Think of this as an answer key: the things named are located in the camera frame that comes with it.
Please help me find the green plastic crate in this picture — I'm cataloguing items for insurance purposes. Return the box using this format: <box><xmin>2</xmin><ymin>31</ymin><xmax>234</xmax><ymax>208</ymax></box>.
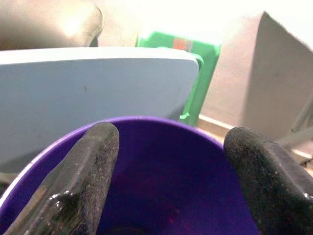
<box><xmin>135</xmin><ymin>31</ymin><xmax>222</xmax><ymax>127</ymax></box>

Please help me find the beige cushioned chair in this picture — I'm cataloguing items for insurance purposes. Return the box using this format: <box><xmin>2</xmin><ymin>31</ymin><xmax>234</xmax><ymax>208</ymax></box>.
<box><xmin>0</xmin><ymin>0</ymin><xmax>103</xmax><ymax>51</ymax></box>

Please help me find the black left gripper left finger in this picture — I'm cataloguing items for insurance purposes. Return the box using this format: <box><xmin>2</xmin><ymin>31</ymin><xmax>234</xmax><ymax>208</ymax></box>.
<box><xmin>3</xmin><ymin>121</ymin><xmax>120</xmax><ymax>235</ymax></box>

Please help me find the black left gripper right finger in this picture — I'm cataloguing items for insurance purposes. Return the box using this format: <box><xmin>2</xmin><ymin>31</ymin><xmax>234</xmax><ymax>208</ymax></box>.
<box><xmin>224</xmin><ymin>126</ymin><xmax>313</xmax><ymax>235</ymax></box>

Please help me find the grey upholstered sofa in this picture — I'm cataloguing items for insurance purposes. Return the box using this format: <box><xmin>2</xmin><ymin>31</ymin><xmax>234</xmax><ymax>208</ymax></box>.
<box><xmin>199</xmin><ymin>11</ymin><xmax>313</xmax><ymax>134</ymax></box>

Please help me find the pale blue plastic bin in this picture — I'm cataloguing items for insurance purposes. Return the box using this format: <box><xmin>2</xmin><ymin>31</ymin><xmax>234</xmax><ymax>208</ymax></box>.
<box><xmin>0</xmin><ymin>46</ymin><xmax>205</xmax><ymax>173</ymax></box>

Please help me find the purple plastic cup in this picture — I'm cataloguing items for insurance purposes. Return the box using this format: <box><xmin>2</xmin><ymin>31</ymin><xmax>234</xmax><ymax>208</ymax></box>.
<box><xmin>0</xmin><ymin>116</ymin><xmax>261</xmax><ymax>235</ymax></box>

